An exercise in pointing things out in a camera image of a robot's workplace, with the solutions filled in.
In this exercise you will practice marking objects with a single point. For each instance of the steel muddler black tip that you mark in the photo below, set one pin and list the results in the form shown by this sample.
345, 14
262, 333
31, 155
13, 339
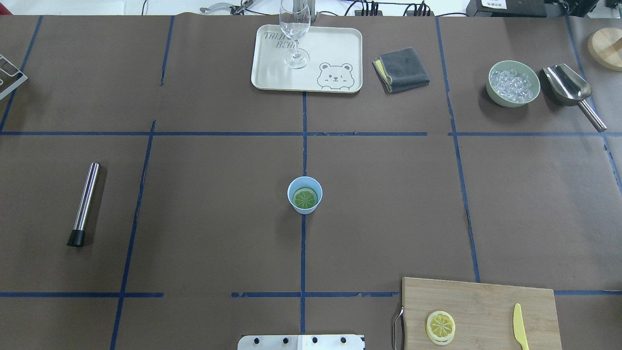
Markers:
77, 235

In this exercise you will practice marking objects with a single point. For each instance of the lemon slice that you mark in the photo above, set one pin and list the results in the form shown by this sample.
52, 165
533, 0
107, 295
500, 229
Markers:
440, 327
305, 198

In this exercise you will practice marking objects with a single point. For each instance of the light blue paper cup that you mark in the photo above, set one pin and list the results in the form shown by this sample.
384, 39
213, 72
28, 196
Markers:
304, 182

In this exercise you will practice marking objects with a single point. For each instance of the cream bear serving tray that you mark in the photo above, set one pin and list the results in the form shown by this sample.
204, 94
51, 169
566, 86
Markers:
335, 66

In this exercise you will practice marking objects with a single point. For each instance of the folded grey yellow cloth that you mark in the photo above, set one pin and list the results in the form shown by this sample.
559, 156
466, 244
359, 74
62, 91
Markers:
401, 70

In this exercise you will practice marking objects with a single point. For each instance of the clear wine glass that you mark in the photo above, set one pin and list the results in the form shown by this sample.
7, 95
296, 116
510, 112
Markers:
295, 22

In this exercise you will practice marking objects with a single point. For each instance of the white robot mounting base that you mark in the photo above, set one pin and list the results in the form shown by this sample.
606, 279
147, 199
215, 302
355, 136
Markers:
302, 342

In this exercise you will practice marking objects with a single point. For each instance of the black power strip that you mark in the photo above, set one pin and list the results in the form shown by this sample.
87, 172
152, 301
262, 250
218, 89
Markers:
369, 9

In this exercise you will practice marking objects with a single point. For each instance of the bamboo cutting board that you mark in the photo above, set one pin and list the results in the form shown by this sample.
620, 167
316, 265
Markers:
483, 314

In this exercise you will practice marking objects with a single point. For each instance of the green bowl of ice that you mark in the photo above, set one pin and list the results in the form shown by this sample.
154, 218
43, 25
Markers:
512, 84

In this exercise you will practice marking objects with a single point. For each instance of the black device box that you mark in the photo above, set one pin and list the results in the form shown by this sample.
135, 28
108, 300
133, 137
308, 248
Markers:
506, 8

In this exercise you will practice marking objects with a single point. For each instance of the yellow plastic knife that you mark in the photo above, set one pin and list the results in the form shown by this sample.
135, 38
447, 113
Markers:
519, 329

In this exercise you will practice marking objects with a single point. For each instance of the steel ice scoop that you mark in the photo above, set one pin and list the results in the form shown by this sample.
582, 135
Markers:
571, 89

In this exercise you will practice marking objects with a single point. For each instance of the round wooden stand base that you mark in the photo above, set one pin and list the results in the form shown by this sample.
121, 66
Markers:
605, 46

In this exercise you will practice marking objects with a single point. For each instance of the white wire cup rack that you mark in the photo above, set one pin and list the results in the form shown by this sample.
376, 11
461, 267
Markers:
10, 77

